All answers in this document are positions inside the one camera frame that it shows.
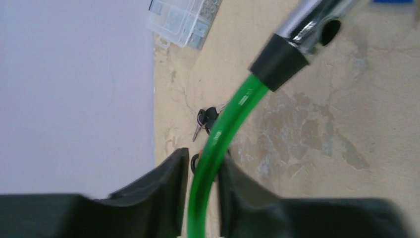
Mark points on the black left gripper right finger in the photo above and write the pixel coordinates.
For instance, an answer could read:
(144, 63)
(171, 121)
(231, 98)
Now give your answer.
(249, 210)

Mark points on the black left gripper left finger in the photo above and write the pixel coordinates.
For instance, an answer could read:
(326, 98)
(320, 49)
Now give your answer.
(150, 207)

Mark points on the orange black padlock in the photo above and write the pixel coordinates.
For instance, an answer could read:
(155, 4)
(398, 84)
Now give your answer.
(194, 161)

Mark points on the black head keys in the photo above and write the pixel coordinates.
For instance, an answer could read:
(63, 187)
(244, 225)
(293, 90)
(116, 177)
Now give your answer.
(206, 118)

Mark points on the green cable lock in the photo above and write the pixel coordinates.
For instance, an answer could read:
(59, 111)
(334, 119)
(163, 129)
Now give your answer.
(306, 32)

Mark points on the clear plastic screw box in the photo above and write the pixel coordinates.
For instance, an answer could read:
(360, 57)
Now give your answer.
(185, 23)

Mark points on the blue cable lock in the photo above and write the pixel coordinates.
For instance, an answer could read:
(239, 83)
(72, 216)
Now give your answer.
(393, 1)

